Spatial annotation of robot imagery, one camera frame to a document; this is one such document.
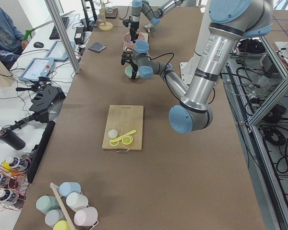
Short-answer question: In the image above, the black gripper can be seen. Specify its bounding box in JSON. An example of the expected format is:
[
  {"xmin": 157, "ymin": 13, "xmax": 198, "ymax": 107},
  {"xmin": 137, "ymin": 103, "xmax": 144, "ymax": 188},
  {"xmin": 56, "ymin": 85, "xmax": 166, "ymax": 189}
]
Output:
[
  {"xmin": 130, "ymin": 22, "xmax": 139, "ymax": 43},
  {"xmin": 131, "ymin": 59, "xmax": 138, "ymax": 80}
]

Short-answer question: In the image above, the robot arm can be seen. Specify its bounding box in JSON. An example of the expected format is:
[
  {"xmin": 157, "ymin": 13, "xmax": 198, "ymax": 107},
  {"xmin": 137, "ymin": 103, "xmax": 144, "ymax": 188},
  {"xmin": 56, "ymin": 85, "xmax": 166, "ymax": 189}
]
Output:
[
  {"xmin": 131, "ymin": 0, "xmax": 273, "ymax": 133},
  {"xmin": 123, "ymin": 0, "xmax": 185, "ymax": 44}
]

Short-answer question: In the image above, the mint green bowl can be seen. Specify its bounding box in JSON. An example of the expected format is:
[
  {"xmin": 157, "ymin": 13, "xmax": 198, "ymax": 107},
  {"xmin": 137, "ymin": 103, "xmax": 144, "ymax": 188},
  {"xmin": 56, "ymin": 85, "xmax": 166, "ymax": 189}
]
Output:
[{"xmin": 125, "ymin": 65, "xmax": 140, "ymax": 79}]

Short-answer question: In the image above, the pile of clear ice cubes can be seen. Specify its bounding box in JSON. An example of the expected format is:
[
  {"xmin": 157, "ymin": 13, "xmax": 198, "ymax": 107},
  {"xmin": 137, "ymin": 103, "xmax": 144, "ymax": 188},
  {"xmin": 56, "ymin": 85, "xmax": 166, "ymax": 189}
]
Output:
[{"xmin": 124, "ymin": 34, "xmax": 133, "ymax": 44}]

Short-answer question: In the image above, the pink bowl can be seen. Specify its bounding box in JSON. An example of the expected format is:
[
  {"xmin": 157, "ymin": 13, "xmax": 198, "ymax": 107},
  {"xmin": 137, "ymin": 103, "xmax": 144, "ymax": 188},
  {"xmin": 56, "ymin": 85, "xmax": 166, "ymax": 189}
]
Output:
[{"xmin": 123, "ymin": 32, "xmax": 145, "ymax": 50}]

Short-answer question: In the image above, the wooden mug tree stand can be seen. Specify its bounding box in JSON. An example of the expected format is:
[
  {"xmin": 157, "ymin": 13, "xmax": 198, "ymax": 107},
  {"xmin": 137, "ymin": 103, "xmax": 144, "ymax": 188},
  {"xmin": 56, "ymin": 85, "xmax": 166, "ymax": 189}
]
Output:
[{"xmin": 98, "ymin": 0, "xmax": 113, "ymax": 31}]

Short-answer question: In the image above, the grey folded cloth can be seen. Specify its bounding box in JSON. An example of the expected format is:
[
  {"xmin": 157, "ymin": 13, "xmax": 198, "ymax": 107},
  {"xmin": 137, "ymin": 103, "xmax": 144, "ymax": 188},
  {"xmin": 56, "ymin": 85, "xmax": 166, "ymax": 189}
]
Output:
[{"xmin": 88, "ymin": 42, "xmax": 107, "ymax": 53}]

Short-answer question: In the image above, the wooden cutting board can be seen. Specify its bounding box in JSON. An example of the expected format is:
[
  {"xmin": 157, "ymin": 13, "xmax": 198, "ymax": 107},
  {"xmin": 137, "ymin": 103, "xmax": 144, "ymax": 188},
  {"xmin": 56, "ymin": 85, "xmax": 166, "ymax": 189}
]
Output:
[{"xmin": 102, "ymin": 105, "xmax": 144, "ymax": 150}]

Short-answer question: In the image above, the white pillar stand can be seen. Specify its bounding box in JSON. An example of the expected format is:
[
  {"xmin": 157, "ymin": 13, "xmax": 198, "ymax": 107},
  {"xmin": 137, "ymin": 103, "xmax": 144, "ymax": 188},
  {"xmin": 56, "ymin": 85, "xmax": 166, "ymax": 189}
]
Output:
[{"xmin": 180, "ymin": 0, "xmax": 211, "ymax": 84}]

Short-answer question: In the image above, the lemon end piece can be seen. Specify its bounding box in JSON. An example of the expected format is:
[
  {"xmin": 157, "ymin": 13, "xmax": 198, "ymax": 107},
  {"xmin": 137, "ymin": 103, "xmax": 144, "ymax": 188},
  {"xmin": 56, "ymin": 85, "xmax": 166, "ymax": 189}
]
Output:
[{"xmin": 108, "ymin": 129, "xmax": 118, "ymax": 139}]

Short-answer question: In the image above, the lemon slice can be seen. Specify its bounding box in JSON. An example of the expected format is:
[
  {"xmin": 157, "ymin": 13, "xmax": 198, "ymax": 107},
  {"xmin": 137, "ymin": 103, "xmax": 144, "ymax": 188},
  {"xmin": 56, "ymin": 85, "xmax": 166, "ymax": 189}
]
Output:
[
  {"xmin": 121, "ymin": 135, "xmax": 133, "ymax": 146},
  {"xmin": 109, "ymin": 140, "xmax": 120, "ymax": 147}
]

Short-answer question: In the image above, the teach pendant tablet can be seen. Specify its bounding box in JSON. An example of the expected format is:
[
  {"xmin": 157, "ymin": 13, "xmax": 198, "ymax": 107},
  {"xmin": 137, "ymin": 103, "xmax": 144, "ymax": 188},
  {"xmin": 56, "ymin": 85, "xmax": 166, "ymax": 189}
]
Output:
[
  {"xmin": 45, "ymin": 41, "xmax": 68, "ymax": 61},
  {"xmin": 18, "ymin": 58, "xmax": 54, "ymax": 82}
]

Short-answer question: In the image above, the person in blue sweater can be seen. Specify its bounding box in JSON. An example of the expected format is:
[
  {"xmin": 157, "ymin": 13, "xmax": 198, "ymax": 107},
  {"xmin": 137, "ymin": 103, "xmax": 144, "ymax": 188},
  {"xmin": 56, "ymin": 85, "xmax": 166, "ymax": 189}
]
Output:
[{"xmin": 0, "ymin": 7, "xmax": 28, "ymax": 69}]

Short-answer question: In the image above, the pastel cup rack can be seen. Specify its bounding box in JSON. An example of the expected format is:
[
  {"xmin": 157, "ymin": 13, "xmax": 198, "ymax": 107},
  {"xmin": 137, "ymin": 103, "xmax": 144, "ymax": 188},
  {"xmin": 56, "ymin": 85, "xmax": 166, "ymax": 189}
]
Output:
[{"xmin": 36, "ymin": 182, "xmax": 99, "ymax": 230}]

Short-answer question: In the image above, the aluminium frame post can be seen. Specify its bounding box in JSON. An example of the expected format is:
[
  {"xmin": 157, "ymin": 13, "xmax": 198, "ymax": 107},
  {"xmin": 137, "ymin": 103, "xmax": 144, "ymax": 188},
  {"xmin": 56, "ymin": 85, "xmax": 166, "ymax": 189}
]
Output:
[{"xmin": 45, "ymin": 0, "xmax": 80, "ymax": 74}]

